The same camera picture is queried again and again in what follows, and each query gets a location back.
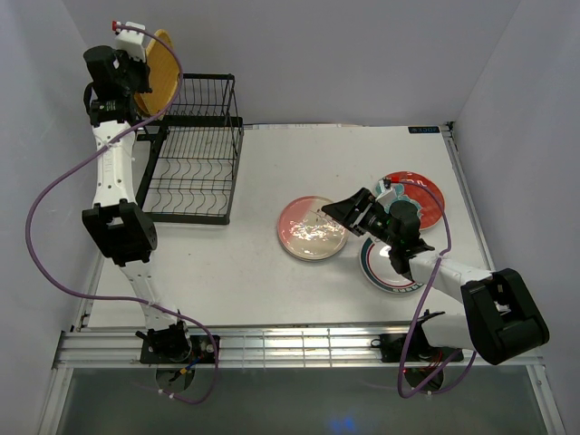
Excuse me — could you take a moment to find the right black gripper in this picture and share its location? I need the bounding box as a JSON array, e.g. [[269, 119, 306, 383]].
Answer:
[[322, 188, 399, 248]]

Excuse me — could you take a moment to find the orange square woven tray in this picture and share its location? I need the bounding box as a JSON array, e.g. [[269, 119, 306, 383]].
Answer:
[[145, 39, 179, 116]]

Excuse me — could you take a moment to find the red and teal floral plate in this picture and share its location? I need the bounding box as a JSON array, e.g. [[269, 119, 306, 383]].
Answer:
[[372, 171, 445, 231]]

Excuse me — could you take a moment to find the orange round woven plate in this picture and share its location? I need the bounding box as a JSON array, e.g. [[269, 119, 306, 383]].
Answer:
[[133, 88, 154, 117]]

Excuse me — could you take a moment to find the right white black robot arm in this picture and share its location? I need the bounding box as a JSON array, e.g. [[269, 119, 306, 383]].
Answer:
[[322, 188, 550, 365]]

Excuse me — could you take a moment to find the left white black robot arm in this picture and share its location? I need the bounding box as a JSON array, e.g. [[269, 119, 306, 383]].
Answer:
[[82, 22, 192, 363]]

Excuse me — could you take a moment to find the pink and cream ceramic plate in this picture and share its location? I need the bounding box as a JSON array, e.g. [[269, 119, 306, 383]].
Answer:
[[276, 196, 349, 262]]

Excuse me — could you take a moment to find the white plate with green rim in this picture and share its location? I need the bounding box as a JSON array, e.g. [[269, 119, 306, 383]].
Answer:
[[359, 237, 424, 295]]

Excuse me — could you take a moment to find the blue table label sticker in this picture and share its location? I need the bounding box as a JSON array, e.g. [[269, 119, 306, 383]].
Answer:
[[408, 126, 440, 134]]

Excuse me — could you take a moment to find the black wire dish rack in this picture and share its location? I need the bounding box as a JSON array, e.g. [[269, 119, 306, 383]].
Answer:
[[136, 73, 244, 226]]

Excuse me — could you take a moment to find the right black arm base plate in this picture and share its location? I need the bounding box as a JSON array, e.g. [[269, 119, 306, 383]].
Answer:
[[371, 333, 455, 363]]

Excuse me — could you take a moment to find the aluminium frame rail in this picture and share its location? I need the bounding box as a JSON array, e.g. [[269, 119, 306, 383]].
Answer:
[[53, 329, 545, 371]]

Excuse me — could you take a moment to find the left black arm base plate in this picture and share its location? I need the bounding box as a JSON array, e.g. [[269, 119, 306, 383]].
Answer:
[[139, 334, 220, 365]]

